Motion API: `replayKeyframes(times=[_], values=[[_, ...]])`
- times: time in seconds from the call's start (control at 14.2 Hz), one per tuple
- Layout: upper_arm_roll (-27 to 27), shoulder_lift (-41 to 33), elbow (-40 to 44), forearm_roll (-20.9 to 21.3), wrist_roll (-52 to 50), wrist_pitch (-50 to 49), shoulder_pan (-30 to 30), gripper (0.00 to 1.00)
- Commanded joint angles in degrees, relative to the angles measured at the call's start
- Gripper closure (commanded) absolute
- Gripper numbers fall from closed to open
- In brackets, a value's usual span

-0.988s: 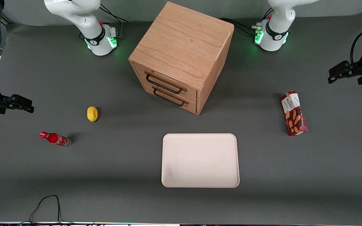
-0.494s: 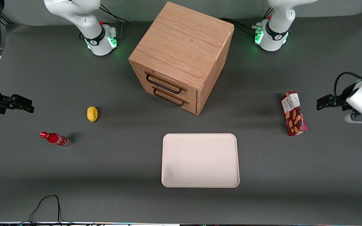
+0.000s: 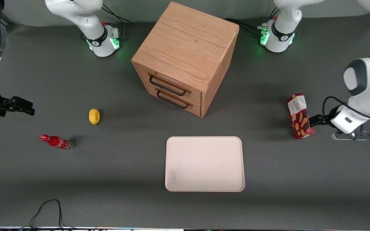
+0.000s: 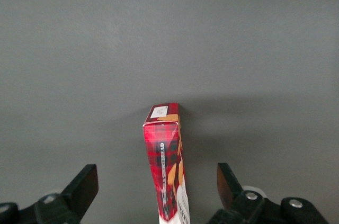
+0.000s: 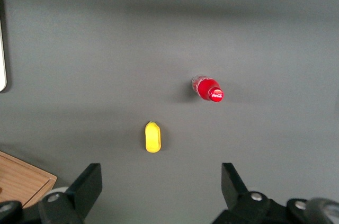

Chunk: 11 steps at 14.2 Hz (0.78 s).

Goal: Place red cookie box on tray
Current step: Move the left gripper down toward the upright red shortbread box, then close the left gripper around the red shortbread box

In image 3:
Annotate red cookie box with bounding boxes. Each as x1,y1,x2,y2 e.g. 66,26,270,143
286,93,315,139

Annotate beige plastic tray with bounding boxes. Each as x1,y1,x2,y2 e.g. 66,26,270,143
165,136,245,192

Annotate red cola bottle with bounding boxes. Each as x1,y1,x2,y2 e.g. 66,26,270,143
40,134,73,150

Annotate yellow lemon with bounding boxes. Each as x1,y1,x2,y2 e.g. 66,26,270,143
89,109,101,125

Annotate wooden drawer cabinet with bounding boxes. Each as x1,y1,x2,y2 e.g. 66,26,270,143
131,1,240,118

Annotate black looped table cable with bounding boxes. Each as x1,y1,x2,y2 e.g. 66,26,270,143
30,199,74,229

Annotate black left base cables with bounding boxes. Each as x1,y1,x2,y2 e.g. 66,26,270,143
225,6,279,36

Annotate black base cables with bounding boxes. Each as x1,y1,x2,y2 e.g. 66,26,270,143
81,3,132,41
225,6,279,36

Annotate black right base cables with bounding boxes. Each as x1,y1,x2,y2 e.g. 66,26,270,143
81,3,132,41

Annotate black metal drawer handle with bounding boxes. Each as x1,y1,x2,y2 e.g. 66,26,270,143
149,75,187,97
156,90,189,109

